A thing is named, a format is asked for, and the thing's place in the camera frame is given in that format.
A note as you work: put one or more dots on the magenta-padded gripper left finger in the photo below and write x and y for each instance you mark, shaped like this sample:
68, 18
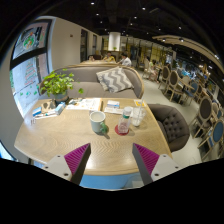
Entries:
75, 160

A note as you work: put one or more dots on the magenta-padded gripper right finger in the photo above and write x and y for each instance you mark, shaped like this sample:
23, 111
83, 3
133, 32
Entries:
150, 160

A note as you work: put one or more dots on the clear bottle with white cap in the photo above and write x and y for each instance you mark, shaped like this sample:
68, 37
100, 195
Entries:
124, 123

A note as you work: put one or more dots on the grey tufted armchair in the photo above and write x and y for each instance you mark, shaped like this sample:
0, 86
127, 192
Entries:
171, 125

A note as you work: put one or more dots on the light blue seat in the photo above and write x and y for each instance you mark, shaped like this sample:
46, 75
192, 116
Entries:
110, 181

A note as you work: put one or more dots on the clear plastic lidded cup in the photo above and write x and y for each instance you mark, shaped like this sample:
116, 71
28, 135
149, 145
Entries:
137, 119

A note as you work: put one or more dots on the flat round red coaster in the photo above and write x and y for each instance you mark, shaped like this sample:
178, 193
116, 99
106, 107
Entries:
117, 131

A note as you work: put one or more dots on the light blue tissue pack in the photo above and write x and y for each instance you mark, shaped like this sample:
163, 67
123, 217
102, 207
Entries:
60, 108

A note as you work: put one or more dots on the white drinking straw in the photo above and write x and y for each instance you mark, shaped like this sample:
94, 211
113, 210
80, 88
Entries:
141, 105

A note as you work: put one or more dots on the flat white orange box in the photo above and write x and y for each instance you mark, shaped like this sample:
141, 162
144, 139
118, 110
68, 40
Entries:
83, 104

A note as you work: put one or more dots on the yellow printed card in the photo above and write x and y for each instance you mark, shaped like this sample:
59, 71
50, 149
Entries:
139, 103

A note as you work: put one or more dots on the wooden stand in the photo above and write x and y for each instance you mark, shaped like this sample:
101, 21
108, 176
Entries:
48, 106

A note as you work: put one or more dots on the white paper sheet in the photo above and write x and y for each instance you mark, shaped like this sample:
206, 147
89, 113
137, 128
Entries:
113, 111

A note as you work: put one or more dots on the small blue white box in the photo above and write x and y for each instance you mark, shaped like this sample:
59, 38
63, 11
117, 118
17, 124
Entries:
113, 104

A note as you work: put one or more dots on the group of dining chairs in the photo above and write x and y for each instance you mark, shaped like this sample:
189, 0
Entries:
205, 110

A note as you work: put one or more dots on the green potted plant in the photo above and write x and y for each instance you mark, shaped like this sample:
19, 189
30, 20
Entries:
58, 83

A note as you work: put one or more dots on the grey curved sofa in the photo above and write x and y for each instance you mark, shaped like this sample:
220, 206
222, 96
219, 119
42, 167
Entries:
86, 75

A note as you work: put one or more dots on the grey white chevron pillow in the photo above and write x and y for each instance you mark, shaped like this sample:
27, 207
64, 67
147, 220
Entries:
113, 80

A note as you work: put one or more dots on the person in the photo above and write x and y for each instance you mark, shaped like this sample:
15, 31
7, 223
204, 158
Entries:
109, 57
126, 60
152, 70

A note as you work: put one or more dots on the white round column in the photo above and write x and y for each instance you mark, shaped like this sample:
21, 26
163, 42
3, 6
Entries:
114, 41

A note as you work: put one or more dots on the group of ceiling lights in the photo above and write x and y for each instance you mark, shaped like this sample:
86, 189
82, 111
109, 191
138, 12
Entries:
143, 8

